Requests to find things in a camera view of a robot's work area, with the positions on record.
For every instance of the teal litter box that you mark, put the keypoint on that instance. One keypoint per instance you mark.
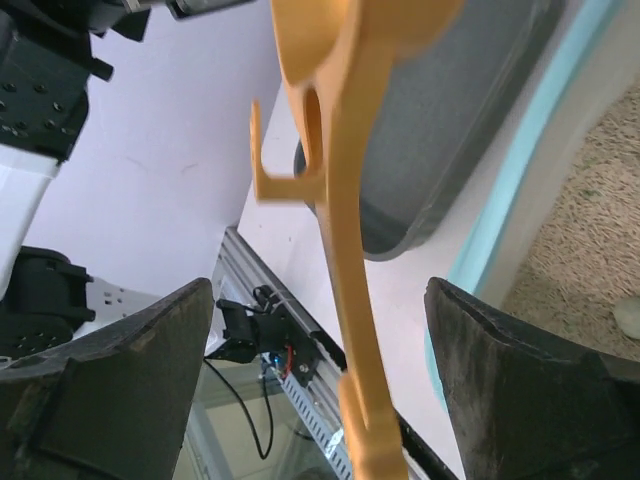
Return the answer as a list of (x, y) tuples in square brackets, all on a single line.
[(588, 63)]

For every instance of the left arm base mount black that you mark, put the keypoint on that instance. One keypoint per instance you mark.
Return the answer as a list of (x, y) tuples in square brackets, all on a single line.
[(266, 327)]

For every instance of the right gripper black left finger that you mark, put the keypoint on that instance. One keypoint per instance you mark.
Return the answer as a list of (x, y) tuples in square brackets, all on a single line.
[(113, 404)]

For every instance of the grey plastic bin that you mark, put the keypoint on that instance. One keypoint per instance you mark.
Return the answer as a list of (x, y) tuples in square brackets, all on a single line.
[(441, 112)]

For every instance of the orange litter scoop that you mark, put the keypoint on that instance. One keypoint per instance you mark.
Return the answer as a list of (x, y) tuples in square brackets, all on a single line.
[(336, 58)]

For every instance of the grey-green litter clump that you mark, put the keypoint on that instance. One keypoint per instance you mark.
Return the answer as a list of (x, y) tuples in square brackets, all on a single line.
[(626, 314)]

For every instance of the blue slotted cable duct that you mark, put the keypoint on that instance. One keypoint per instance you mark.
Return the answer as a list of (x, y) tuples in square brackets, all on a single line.
[(330, 439)]

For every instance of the aluminium rail frame front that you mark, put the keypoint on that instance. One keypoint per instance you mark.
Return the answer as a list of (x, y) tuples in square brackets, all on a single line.
[(238, 271)]

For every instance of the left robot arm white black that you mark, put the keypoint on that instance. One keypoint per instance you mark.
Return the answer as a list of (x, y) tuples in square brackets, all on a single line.
[(46, 63)]

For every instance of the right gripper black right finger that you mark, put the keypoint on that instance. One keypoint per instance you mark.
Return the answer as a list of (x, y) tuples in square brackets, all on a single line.
[(525, 403)]

